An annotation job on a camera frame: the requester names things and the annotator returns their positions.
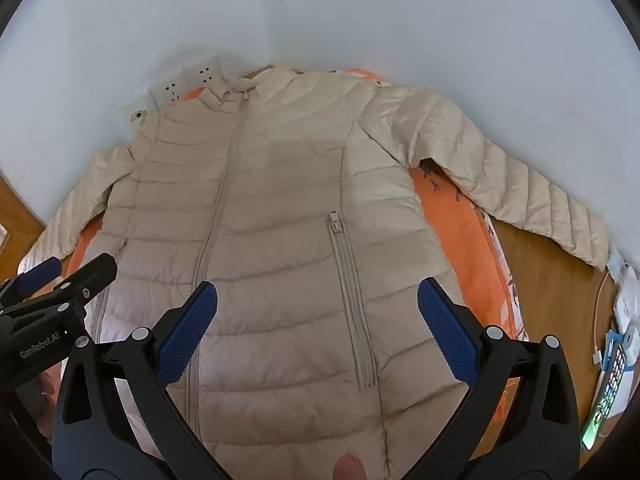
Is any smartphone with lit screen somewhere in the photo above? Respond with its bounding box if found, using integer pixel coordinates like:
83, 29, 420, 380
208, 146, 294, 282
580, 339, 632, 452

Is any person's right hand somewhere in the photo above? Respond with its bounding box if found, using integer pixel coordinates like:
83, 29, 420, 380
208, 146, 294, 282
334, 452, 370, 480

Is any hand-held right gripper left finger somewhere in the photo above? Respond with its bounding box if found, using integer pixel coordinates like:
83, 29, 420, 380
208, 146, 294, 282
51, 281, 228, 480

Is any white wall power socket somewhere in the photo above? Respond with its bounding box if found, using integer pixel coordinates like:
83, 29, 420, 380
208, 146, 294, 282
149, 67, 202, 111
187, 54, 224, 92

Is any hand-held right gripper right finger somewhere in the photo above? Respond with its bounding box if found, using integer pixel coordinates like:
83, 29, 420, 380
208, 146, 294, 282
416, 277, 583, 480

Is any orange floral blanket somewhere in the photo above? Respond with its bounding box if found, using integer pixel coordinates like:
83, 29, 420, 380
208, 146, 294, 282
62, 66, 526, 431

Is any beige quilted down jacket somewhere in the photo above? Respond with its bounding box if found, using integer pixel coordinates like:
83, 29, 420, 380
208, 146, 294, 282
44, 62, 613, 480

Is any wooden door frame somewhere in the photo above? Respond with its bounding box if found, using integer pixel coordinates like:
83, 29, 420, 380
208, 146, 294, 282
0, 170, 47, 281

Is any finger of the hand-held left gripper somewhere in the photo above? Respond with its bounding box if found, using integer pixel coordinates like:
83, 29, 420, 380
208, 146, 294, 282
0, 257, 62, 302
50, 253, 119, 312

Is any white charging cable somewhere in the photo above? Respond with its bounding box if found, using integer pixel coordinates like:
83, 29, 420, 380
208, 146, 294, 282
591, 269, 619, 367

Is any white coaxial wall plate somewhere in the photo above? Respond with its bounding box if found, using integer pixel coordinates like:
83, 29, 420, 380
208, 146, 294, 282
119, 92, 162, 137

